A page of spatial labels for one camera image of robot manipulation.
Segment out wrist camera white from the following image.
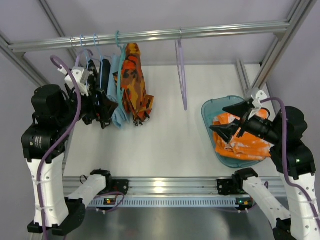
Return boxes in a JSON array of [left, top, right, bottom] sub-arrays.
[[245, 88, 268, 119], [58, 65, 90, 97]]

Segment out camouflage orange trousers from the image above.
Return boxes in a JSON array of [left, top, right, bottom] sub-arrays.
[[113, 43, 154, 127]]

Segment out light blue wire hanger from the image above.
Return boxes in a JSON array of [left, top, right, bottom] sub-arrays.
[[80, 34, 94, 66], [93, 33, 105, 95]]

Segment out right aluminium frame post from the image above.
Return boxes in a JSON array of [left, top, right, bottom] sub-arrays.
[[245, 0, 318, 95]]

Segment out orange tie-dye trousers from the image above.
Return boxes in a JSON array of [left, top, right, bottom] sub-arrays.
[[212, 108, 271, 161]]

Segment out lilac plastic hanger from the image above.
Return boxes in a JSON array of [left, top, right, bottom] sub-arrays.
[[75, 34, 88, 69], [174, 28, 188, 111]]

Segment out empty lilac plastic hanger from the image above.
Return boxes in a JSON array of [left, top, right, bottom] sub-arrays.
[[75, 34, 88, 69]]

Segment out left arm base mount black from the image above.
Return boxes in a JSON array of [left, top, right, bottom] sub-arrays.
[[100, 179, 130, 195]]

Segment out slotted grey cable duct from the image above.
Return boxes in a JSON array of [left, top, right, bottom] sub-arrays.
[[86, 198, 241, 208]]

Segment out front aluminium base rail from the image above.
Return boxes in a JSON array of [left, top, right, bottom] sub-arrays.
[[63, 176, 287, 198]]

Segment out aluminium hanging rail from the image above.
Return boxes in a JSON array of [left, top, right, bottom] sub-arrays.
[[8, 20, 290, 53]]

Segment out black white patterned trousers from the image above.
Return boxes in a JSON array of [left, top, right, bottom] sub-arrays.
[[86, 59, 98, 92]]

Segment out aluminium frame post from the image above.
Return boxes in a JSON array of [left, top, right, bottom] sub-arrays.
[[0, 29, 76, 113], [245, 0, 318, 95]]

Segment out teal transparent plastic tub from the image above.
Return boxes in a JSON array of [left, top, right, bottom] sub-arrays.
[[201, 95, 261, 169]]

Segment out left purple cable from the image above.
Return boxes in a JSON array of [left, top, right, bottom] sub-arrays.
[[36, 54, 126, 240]]

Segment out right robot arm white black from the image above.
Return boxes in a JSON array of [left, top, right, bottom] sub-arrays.
[[210, 97, 320, 240]]

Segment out light blue trousers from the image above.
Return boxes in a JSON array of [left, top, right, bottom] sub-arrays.
[[106, 54, 132, 130]]

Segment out dark navy trousers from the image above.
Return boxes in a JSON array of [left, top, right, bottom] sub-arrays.
[[96, 59, 111, 93]]

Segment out teal plastic hanger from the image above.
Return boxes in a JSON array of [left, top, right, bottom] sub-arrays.
[[115, 30, 126, 110]]

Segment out left aluminium frame post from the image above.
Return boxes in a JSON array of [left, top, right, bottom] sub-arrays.
[[0, 29, 76, 113]]

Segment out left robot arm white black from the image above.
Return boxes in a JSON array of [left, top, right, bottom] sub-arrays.
[[21, 84, 112, 239]]

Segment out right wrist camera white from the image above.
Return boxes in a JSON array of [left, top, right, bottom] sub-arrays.
[[245, 88, 268, 119]]

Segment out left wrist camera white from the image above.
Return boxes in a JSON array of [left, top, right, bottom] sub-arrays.
[[58, 65, 90, 97]]

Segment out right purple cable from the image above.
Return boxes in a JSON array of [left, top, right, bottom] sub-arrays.
[[261, 97, 320, 216]]

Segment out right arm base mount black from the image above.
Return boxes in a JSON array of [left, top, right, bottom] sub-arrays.
[[216, 178, 248, 196]]

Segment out purple cable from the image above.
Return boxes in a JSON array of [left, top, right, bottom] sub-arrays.
[[36, 54, 126, 240], [261, 97, 320, 216]]

